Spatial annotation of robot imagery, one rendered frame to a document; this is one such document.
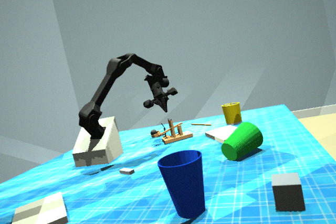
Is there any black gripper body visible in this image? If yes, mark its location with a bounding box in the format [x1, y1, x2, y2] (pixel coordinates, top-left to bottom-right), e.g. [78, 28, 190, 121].
[143, 84, 178, 108]

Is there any green cup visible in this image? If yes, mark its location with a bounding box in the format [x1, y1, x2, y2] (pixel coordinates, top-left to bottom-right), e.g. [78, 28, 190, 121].
[221, 122, 263, 161]

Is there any yellow cup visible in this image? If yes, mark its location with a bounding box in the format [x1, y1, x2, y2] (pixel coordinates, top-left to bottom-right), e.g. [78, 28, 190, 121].
[222, 102, 242, 125]

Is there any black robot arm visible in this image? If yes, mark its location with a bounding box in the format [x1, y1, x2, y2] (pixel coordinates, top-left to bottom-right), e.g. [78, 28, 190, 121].
[78, 53, 169, 139]

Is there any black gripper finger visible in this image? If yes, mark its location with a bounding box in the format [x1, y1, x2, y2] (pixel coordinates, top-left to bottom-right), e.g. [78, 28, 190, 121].
[154, 100, 166, 112]
[161, 97, 169, 112]

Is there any blue plastic cup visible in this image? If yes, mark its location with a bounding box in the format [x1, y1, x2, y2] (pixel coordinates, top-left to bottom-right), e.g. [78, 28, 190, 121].
[157, 150, 205, 219]

